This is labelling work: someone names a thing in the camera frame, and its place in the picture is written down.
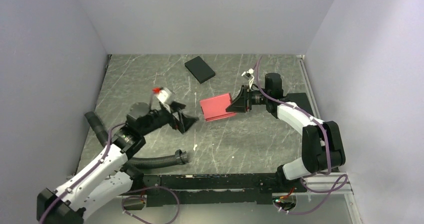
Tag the black ridged tray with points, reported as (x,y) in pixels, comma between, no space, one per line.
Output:
(301,99)

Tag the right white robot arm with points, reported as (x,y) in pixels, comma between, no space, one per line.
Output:
(321,144)

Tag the black flat box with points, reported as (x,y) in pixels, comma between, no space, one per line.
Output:
(201,71)

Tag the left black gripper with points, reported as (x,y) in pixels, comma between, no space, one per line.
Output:
(184,122)

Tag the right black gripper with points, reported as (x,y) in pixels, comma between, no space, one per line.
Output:
(243,102)

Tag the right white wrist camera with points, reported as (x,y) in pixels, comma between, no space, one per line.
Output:
(249,75)

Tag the aluminium frame rail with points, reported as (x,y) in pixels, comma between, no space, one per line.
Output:
(336,183)

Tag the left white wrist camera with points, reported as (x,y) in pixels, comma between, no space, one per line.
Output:
(164,96)

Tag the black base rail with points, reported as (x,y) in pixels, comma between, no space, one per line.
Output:
(260,188)

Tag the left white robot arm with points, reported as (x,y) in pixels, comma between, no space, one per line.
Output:
(109,174)

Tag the red paper box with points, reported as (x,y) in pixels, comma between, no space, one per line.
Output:
(214,108)

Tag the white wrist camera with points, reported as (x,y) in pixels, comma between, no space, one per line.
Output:
(164,96)
(249,75)

